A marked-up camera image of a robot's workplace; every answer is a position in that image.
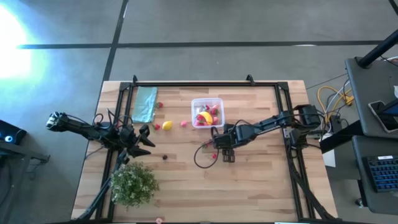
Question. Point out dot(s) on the teal cloth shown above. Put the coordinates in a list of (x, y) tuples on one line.
[(144, 104)]

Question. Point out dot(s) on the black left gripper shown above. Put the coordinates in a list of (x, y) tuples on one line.
[(132, 143)]

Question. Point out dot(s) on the clear plastic tupperware container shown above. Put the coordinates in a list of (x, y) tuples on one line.
[(217, 101)]

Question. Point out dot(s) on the yellow lemon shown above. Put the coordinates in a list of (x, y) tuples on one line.
[(167, 125)]

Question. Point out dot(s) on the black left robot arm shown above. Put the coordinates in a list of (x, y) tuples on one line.
[(84, 130)]

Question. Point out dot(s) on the smartphone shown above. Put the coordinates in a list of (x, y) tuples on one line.
[(384, 119)]

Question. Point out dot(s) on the yellow banana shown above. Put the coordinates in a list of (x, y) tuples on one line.
[(206, 117)]

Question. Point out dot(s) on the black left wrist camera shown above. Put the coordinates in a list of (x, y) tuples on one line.
[(127, 131)]

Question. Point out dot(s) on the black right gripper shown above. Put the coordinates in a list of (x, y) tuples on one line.
[(233, 140)]

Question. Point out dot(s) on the white box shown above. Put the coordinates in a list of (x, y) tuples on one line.
[(329, 157)]

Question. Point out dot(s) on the backlit black keyboard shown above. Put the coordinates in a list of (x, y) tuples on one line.
[(384, 174)]

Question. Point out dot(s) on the dark plum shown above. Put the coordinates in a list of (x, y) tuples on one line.
[(164, 157)]

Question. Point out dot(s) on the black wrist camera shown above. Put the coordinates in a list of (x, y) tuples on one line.
[(127, 131), (228, 128)]

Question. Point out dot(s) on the black aluminium table frame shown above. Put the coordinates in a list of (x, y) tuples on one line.
[(202, 84)]

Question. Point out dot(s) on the red strawberry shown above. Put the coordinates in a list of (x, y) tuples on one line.
[(156, 126), (159, 104), (200, 117), (214, 111), (206, 144)]

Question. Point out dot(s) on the dark grey desk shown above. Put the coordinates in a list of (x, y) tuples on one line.
[(360, 193), (367, 93)]

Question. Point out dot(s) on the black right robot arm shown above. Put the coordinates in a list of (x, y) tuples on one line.
[(270, 123)]

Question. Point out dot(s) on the black power adapter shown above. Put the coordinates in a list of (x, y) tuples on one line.
[(335, 120)]

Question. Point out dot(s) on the green potted plant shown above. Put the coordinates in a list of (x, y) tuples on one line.
[(133, 185)]

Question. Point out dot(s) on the black desk beam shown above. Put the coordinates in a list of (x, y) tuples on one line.
[(340, 140)]

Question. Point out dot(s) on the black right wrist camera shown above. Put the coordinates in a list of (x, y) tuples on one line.
[(228, 128)]

